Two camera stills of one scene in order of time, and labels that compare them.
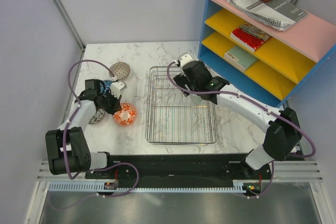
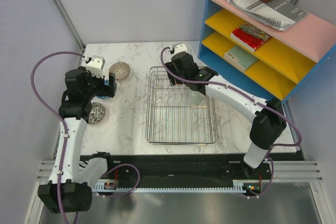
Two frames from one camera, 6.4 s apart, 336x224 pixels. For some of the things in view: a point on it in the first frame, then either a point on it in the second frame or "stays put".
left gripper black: x=116 y=106 to x=106 y=90
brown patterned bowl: x=121 y=70 stays put
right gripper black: x=181 y=80 to x=171 y=79
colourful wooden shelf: x=264 y=45 stays put
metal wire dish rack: x=172 y=118 stays put
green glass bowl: x=196 y=99 stays put
